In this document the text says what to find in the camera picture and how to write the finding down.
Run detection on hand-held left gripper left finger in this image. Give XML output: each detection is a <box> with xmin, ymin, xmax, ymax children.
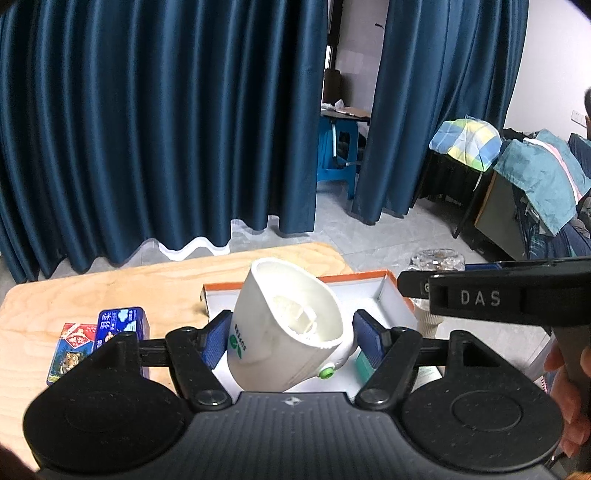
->
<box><xmin>92</xmin><ymin>309</ymin><xmax>234</xmax><ymax>412</ymax></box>

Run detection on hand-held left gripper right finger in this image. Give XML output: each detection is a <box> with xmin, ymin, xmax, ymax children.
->
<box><xmin>353</xmin><ymin>309</ymin><xmax>502</xmax><ymax>412</ymax></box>

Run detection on white box orange rim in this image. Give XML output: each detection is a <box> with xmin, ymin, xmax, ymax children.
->
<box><xmin>202</xmin><ymin>270</ymin><xmax>419</xmax><ymax>394</ymax></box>

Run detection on white nebulizer cup green button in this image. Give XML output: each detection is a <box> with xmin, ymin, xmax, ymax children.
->
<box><xmin>225</xmin><ymin>258</ymin><xmax>356</xmax><ymax>392</ymax></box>

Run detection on person's right hand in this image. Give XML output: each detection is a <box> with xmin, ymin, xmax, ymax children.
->
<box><xmin>544</xmin><ymin>342</ymin><xmax>591</xmax><ymax>458</ymax></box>

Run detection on teal small packet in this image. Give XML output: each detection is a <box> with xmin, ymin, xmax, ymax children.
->
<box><xmin>355</xmin><ymin>348</ymin><xmax>378</xmax><ymax>382</ymax></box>

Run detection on clear plastic jar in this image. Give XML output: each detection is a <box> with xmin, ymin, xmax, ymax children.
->
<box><xmin>409</xmin><ymin>248</ymin><xmax>465</xmax><ymax>342</ymax></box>

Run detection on grey board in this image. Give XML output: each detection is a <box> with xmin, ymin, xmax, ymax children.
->
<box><xmin>474</xmin><ymin>170</ymin><xmax>530</xmax><ymax>260</ymax></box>

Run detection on blue tin box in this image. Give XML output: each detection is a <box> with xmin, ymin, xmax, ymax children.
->
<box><xmin>95</xmin><ymin>307</ymin><xmax>149</xmax><ymax>379</ymax></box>

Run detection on teal cloth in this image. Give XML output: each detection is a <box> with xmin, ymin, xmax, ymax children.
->
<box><xmin>494</xmin><ymin>129</ymin><xmax>591</xmax><ymax>237</ymax></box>

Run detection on plaid colourful cloth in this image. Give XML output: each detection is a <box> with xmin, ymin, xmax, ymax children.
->
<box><xmin>429</xmin><ymin>116</ymin><xmax>503</xmax><ymax>173</ymax></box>

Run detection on red playing card box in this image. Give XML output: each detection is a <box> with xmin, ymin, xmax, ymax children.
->
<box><xmin>46</xmin><ymin>322</ymin><xmax>99</xmax><ymax>387</ymax></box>

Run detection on blue plastic stool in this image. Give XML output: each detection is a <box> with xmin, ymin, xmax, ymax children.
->
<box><xmin>317</xmin><ymin>115</ymin><xmax>370</xmax><ymax>188</ymax></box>

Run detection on narrow dark blue curtain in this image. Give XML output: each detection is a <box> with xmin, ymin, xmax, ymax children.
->
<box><xmin>352</xmin><ymin>0</ymin><xmax>530</xmax><ymax>226</ymax></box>

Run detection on wide dark blue curtain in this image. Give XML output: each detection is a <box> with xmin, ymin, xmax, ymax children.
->
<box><xmin>0</xmin><ymin>0</ymin><xmax>331</xmax><ymax>284</ymax></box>

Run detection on black chair frame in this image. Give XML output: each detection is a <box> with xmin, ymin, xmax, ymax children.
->
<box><xmin>416</xmin><ymin>150</ymin><xmax>491</xmax><ymax>239</ymax></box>

